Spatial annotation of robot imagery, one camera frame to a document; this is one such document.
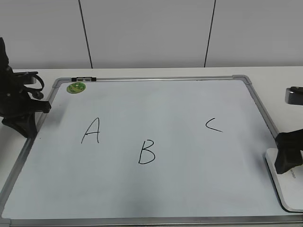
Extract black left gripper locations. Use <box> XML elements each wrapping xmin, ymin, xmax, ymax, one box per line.
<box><xmin>0</xmin><ymin>67</ymin><xmax>51</xmax><ymax>138</ymax></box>

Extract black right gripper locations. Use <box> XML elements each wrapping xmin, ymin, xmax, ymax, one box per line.
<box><xmin>275</xmin><ymin>129</ymin><xmax>303</xmax><ymax>175</ymax></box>

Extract white board eraser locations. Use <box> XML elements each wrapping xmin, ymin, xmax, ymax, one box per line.
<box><xmin>265</xmin><ymin>148</ymin><xmax>303</xmax><ymax>213</ymax></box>

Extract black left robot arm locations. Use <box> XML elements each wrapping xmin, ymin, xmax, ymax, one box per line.
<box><xmin>0</xmin><ymin>38</ymin><xmax>51</xmax><ymax>138</ymax></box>

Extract green round magnet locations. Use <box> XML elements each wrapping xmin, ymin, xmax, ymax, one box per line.
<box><xmin>66</xmin><ymin>82</ymin><xmax>86</xmax><ymax>94</ymax></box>

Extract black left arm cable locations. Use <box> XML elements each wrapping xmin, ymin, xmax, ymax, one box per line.
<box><xmin>23</xmin><ymin>73</ymin><xmax>45</xmax><ymax>99</ymax></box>

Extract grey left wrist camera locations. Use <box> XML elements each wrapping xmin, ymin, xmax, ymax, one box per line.
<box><xmin>14</xmin><ymin>71</ymin><xmax>38</xmax><ymax>85</ymax></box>

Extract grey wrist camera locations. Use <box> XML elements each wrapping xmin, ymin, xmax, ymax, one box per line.
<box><xmin>285</xmin><ymin>86</ymin><xmax>303</xmax><ymax>105</ymax></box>
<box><xmin>14</xmin><ymin>71</ymin><xmax>38</xmax><ymax>85</ymax></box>

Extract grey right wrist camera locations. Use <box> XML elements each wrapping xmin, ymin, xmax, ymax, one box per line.
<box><xmin>285</xmin><ymin>86</ymin><xmax>303</xmax><ymax>105</ymax></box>

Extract white board with grey frame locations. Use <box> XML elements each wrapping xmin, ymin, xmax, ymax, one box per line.
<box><xmin>0</xmin><ymin>75</ymin><xmax>303</xmax><ymax>227</ymax></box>

